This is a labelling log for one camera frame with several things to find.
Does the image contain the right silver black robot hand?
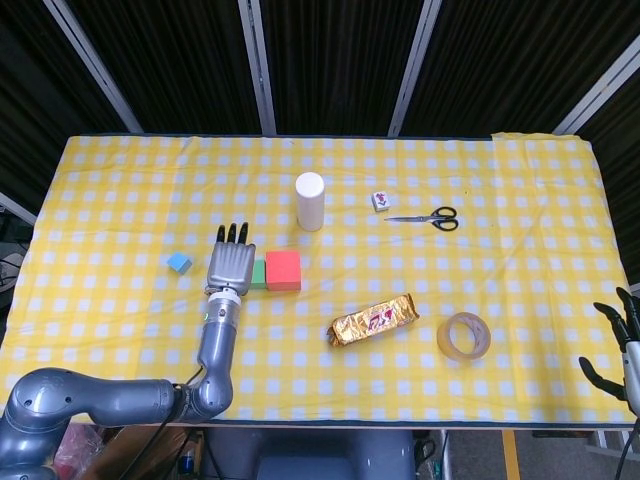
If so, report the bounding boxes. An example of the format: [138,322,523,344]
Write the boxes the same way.
[578,286,640,419]

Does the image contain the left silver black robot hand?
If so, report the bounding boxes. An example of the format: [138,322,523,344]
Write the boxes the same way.
[206,220,257,296]

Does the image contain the green cube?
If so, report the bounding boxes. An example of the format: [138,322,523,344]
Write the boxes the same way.
[249,258,269,290]

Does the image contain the small blue cube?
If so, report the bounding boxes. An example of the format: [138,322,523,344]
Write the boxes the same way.
[165,251,194,276]

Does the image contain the large red cube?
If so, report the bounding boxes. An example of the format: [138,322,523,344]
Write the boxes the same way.
[264,250,303,293]

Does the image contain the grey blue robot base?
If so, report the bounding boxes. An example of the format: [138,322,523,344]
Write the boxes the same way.
[202,427,416,480]

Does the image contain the white cylindrical bottle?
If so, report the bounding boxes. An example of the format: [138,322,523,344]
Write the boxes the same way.
[294,171,326,233]

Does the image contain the gold foil biscuit packet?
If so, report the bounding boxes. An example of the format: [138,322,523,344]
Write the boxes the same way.
[327,292,419,349]

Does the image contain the yellow white checkered tablecloth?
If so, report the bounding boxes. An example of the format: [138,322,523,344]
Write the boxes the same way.
[0,130,632,426]

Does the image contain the clear packing tape roll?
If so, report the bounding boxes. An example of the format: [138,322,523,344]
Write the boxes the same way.
[436,311,492,361]

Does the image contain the brown cardboard box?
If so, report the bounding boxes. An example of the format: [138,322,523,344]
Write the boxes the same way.
[94,424,201,480]

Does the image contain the pink plastic bag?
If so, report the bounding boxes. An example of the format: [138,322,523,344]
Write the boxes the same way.
[52,424,106,480]

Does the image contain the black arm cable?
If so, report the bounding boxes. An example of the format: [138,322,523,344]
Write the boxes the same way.
[612,418,640,480]

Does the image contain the black handled scissors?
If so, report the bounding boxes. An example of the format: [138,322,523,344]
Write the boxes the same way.
[383,205,460,232]

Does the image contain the aluminium frame post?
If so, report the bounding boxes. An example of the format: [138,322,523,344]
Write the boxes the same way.
[387,0,444,137]
[552,47,640,136]
[42,0,145,134]
[237,0,279,136]

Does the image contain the short aluminium frame bar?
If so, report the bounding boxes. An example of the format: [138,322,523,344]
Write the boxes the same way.
[0,192,39,224]

